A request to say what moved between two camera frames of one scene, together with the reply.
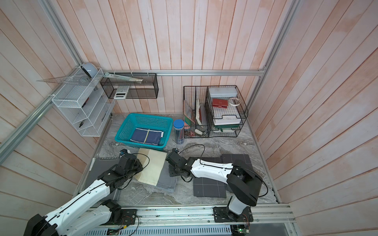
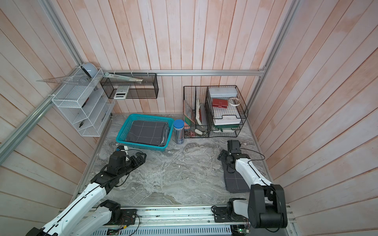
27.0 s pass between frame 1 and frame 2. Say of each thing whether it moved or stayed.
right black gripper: moved
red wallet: stayed
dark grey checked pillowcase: moved
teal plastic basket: stayed
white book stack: stayed
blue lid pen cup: stayed
